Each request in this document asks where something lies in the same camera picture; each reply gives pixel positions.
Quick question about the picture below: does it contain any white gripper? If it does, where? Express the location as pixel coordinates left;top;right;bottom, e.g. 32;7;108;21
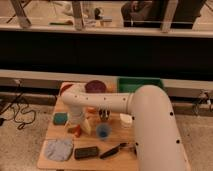
69;107;92;135

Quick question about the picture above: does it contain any red orange pepper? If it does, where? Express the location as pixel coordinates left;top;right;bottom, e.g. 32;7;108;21
68;125;82;137

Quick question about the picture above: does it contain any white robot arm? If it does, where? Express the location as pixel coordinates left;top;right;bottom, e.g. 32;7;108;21
60;84;191;171

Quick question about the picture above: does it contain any blue plastic cup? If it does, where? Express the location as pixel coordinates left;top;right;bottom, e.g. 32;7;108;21
96;123;111;140

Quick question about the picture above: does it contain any metal utensil cup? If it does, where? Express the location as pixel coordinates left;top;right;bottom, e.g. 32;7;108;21
99;109;110;122

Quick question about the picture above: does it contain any teal sponge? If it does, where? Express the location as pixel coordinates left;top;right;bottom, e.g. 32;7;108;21
53;113;68;125

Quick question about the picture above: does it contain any black rectangular block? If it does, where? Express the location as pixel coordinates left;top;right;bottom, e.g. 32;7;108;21
74;146;99;160

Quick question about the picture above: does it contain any grey blue cloth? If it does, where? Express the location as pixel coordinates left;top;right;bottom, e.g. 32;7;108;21
44;139;74;162

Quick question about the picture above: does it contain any dark purple plate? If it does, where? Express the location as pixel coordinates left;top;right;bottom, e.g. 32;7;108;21
85;80;106;93

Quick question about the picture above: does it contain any white paper cup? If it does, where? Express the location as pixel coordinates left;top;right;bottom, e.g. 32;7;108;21
120;113;132;128

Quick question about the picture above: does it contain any red bowl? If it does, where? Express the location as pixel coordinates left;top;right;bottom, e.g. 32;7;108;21
59;84;73;96

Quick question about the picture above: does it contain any green plastic bin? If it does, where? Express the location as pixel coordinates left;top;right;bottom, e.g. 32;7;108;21
117;77;164;93

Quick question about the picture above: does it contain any black handled knife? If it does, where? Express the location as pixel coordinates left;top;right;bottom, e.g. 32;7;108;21
100;143;128;159

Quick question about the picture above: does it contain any black floor cable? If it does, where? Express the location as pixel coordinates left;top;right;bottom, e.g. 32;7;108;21
0;91;37;131

